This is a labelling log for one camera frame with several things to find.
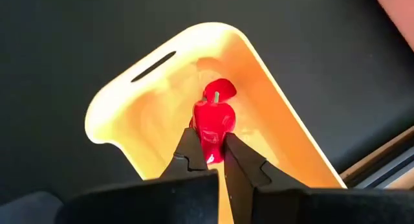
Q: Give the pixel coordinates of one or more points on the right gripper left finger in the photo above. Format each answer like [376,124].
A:
[191,152]

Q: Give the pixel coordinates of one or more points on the black table mat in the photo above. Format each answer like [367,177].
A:
[48,72]

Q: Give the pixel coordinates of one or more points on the orange plastic basket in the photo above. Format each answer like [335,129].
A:
[402,7]

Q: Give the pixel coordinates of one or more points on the red toy pepper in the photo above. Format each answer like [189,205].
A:
[213,120]
[223,87]

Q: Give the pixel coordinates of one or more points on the yellow plastic basket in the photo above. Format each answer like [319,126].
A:
[145,120]

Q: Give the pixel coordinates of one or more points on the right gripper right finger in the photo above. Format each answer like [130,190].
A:
[246,172]

